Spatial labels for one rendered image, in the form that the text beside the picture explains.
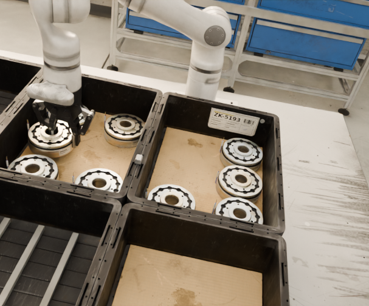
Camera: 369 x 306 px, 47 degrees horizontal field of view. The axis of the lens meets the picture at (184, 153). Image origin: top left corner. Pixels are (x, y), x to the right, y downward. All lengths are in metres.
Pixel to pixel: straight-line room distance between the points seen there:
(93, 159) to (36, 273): 0.32
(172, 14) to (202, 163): 0.37
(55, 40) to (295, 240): 0.73
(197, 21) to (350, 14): 1.86
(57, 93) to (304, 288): 0.68
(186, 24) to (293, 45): 1.83
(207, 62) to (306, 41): 1.76
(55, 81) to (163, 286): 0.44
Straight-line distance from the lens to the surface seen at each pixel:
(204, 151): 1.07
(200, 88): 1.19
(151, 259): 0.82
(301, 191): 1.26
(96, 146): 1.04
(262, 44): 2.85
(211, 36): 1.11
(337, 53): 2.95
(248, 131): 1.11
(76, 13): 0.81
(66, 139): 0.99
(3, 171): 0.84
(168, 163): 1.01
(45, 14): 0.81
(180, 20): 1.10
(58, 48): 0.84
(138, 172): 0.85
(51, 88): 0.86
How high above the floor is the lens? 1.50
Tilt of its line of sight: 39 degrees down
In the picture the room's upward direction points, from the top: 11 degrees clockwise
